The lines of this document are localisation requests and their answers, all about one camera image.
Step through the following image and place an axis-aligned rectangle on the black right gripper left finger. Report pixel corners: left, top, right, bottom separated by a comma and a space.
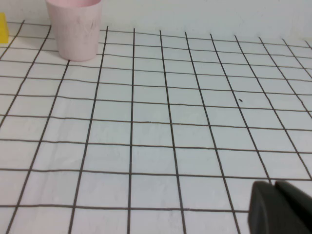
248, 180, 294, 234

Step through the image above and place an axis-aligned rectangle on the white grid tablecloth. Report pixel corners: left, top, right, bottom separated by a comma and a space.
0, 19, 312, 234

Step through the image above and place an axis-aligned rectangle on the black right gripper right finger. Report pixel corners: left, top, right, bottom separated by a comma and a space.
274, 180, 312, 234

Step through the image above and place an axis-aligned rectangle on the pink plastic cup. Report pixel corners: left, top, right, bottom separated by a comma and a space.
45, 0, 103, 62

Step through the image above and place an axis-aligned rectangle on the yellow foam cube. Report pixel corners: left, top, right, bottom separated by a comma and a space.
0, 12, 10, 44

